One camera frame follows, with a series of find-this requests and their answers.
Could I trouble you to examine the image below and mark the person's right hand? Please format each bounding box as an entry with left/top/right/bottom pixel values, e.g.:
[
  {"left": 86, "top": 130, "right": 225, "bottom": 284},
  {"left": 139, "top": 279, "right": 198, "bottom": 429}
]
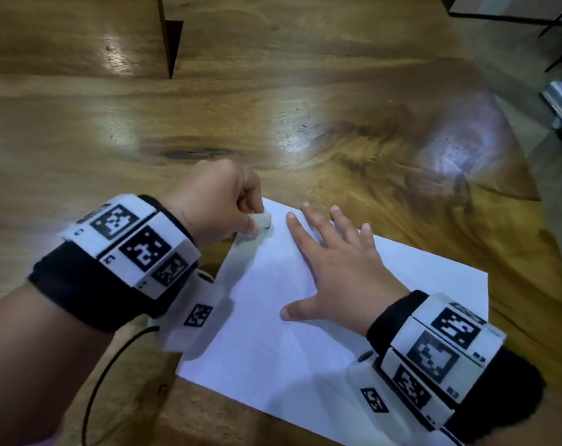
[{"left": 280, "top": 203, "right": 412, "bottom": 338}]

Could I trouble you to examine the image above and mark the person's left hand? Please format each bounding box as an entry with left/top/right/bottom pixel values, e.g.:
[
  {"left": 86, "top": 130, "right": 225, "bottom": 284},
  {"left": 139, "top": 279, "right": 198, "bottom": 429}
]
[{"left": 162, "top": 159, "right": 266, "bottom": 249}]

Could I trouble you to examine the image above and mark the white paper sheet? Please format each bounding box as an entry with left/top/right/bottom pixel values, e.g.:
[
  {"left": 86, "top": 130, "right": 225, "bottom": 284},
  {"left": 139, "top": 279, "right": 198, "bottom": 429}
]
[{"left": 176, "top": 198, "right": 490, "bottom": 446}]

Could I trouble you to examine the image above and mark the person's left forearm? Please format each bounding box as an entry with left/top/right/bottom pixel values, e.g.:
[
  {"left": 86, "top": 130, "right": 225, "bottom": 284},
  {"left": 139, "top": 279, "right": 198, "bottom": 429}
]
[{"left": 0, "top": 282, "right": 116, "bottom": 446}]

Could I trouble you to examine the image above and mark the white marker-tag wrist band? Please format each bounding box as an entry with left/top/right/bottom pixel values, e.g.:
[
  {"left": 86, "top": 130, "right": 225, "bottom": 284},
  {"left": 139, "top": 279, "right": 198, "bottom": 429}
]
[
  {"left": 380, "top": 293, "right": 508, "bottom": 431},
  {"left": 59, "top": 193, "right": 202, "bottom": 301}
]

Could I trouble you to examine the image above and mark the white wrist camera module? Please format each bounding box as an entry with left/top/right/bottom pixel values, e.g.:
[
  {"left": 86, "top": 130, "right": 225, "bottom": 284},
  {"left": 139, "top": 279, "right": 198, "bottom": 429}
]
[
  {"left": 347, "top": 350, "right": 465, "bottom": 446},
  {"left": 150, "top": 269, "right": 228, "bottom": 354}
]

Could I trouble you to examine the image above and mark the black fabric wrist strap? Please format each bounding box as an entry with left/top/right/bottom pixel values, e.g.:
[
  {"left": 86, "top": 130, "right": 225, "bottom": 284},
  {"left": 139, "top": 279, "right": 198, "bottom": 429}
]
[
  {"left": 366, "top": 290, "right": 547, "bottom": 444},
  {"left": 27, "top": 195, "right": 203, "bottom": 333}
]

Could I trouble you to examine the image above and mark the thin black cable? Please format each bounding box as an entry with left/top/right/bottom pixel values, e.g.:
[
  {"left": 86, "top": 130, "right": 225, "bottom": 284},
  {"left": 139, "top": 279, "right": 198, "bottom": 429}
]
[{"left": 81, "top": 325, "right": 161, "bottom": 446}]

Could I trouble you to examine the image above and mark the black metal frame furniture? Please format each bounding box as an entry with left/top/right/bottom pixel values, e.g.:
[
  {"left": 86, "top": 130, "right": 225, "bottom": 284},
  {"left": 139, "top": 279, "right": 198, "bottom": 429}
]
[{"left": 439, "top": 0, "right": 562, "bottom": 74}]

